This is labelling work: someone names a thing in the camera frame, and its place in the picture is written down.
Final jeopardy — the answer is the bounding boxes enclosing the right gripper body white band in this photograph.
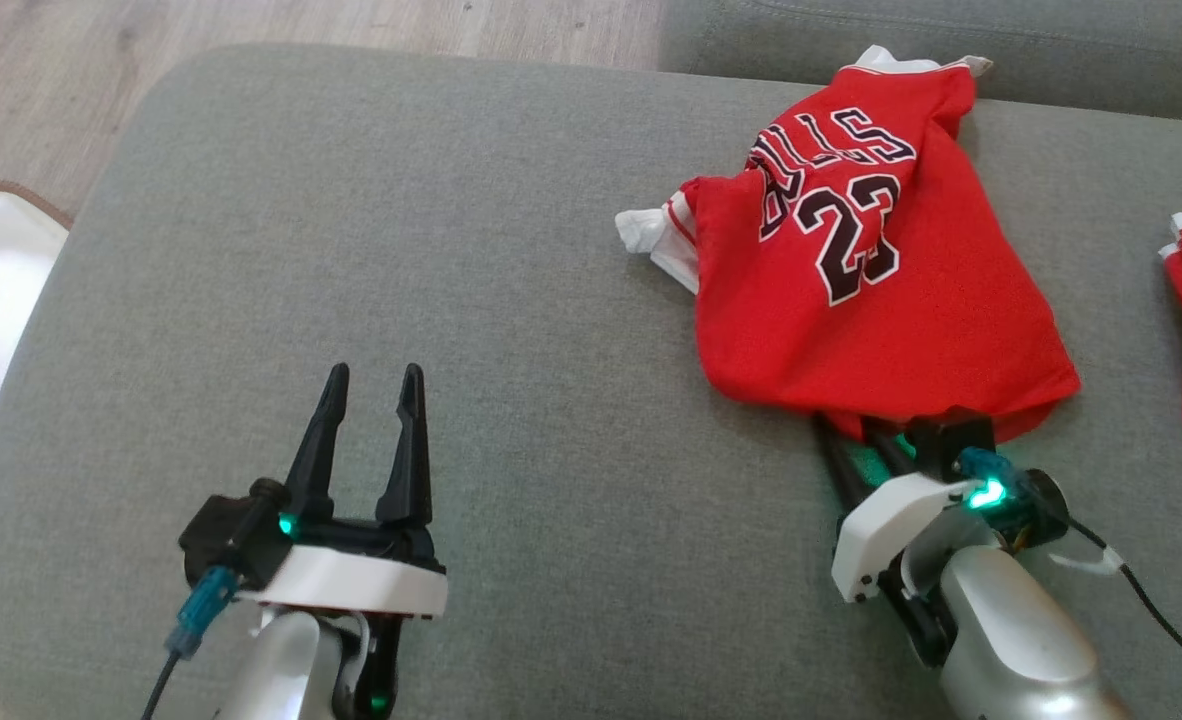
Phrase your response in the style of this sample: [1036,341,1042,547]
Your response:
[831,472,984,604]

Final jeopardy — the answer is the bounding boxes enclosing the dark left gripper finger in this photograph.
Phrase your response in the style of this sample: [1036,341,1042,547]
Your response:
[283,363,350,523]
[375,363,435,530]

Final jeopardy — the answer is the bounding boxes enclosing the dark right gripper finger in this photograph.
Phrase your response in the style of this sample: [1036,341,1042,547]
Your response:
[861,420,918,481]
[813,412,874,517]

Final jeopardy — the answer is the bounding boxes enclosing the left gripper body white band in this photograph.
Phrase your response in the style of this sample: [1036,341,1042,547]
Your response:
[239,518,450,619]

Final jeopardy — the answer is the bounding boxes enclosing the red basketball jersey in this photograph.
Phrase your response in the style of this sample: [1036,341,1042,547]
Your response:
[616,45,1082,443]

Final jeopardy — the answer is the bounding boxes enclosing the large grey sofa ottoman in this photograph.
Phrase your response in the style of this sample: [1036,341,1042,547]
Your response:
[0,42,1182,720]

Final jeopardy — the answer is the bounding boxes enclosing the grey sofa seat cushion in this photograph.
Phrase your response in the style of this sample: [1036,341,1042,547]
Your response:
[656,0,1182,126]

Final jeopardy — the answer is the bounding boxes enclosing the left black cable blue plug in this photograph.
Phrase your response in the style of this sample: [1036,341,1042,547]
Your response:
[141,565,242,720]

